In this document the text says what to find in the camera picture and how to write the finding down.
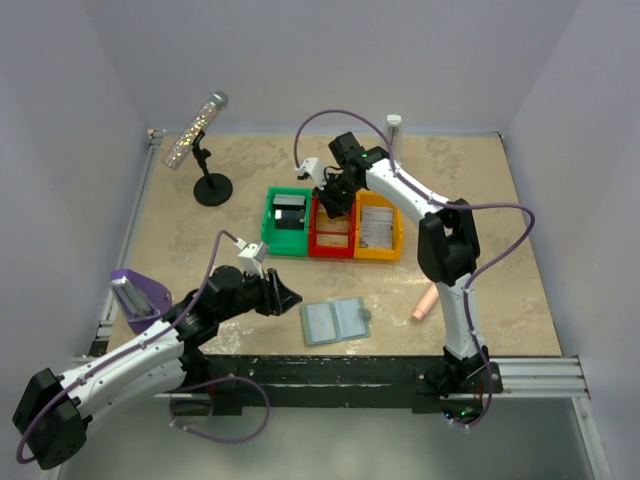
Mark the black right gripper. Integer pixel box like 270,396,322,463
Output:
313,171,363,219

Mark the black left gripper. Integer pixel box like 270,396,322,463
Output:
217,266,302,323

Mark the black VIP card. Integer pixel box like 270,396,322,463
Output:
274,209,306,230

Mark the teal leather card holder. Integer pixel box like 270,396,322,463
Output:
300,297,371,346

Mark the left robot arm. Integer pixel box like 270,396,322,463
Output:
12,266,302,470

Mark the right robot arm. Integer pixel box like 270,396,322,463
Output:
298,132,488,392

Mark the silver cards stack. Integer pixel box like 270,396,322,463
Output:
359,206,394,250

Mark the yellow plastic bin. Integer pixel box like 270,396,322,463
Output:
354,190,404,262

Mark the red plastic bin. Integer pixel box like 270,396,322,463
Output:
308,197,356,259

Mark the green plastic bin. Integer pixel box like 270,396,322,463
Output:
261,186,312,257

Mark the white metronome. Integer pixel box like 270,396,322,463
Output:
385,114,403,165

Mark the black microphone stand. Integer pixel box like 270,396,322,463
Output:
191,131,233,207

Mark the pink microphone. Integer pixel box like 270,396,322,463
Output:
411,285,439,322

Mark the glitter silver microphone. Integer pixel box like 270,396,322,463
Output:
162,90,229,170

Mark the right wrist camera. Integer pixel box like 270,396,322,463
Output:
295,157,326,190

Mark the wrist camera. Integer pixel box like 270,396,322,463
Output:
295,157,326,190
235,238,269,279

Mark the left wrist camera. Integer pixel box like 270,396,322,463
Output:
235,238,269,279

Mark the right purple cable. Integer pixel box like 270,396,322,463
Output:
293,108,537,426

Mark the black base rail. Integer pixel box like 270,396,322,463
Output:
149,339,506,416

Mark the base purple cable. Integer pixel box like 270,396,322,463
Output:
168,375,271,444

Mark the purple bracket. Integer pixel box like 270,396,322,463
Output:
110,269,172,334

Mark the aluminium frame rail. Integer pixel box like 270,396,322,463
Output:
37,128,166,480

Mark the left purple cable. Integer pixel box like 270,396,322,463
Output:
16,229,249,464

